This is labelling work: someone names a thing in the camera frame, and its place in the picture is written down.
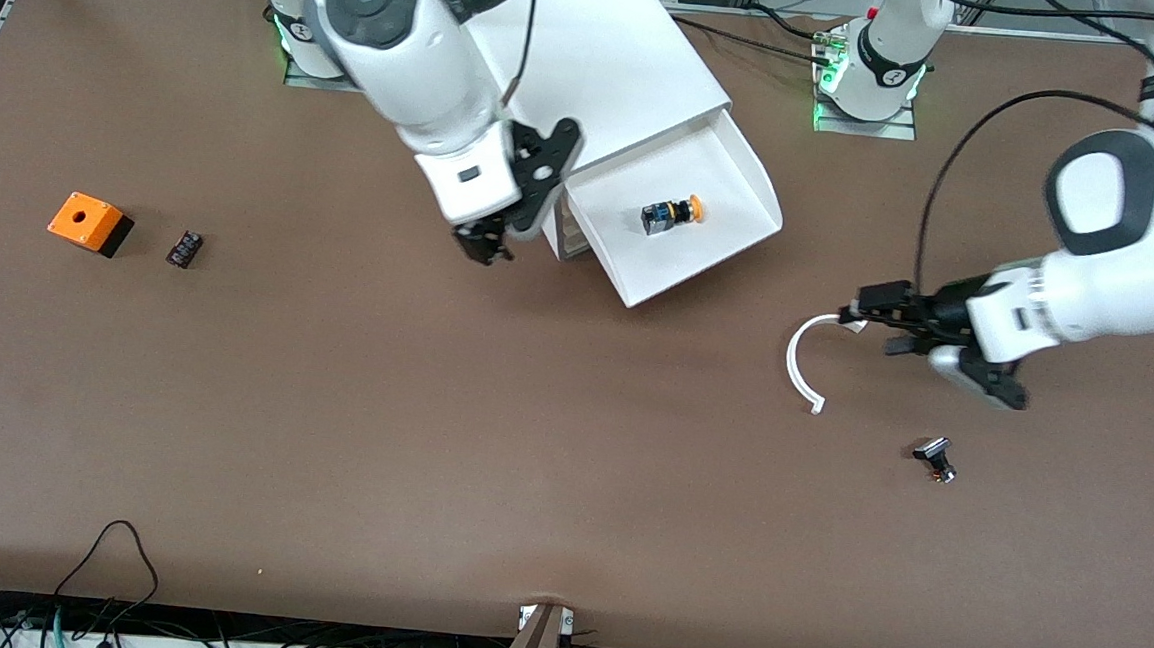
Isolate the orange mushroom push button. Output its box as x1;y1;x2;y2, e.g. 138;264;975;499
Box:
641;194;706;241

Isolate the small black terminal block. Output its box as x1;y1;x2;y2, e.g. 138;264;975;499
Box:
165;229;206;270

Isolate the orange box with black base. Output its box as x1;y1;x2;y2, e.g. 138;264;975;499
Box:
45;190;137;260

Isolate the black switch with grey cap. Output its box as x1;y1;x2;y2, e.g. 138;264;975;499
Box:
910;435;960;485

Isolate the white semicircular bracket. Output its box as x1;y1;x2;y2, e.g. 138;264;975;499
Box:
782;310;871;419

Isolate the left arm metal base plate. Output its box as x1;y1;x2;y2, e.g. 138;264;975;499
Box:
811;96;920;141

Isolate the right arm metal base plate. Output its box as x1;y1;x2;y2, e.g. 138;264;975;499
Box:
284;51;374;94

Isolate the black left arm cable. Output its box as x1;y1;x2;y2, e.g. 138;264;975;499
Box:
912;80;1154;310

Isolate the black cable to arm base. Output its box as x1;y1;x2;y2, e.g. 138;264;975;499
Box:
668;14;837;68

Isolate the thin black looped cable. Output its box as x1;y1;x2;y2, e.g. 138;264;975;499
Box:
51;517;165;630

